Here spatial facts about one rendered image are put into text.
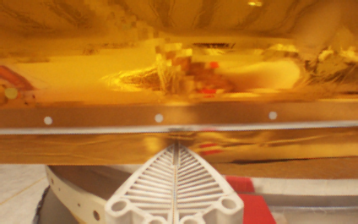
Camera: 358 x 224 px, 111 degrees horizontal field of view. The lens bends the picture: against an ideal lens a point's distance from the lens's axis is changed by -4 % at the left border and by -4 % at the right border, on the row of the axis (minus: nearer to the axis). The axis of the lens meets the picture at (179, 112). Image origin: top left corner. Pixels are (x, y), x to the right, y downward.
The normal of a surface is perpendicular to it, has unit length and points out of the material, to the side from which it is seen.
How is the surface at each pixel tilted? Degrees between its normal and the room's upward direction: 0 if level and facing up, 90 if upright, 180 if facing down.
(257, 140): 90
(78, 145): 90
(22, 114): 90
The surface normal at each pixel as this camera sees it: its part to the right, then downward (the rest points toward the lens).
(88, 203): -0.42, 0.11
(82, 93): 0.02, 0.69
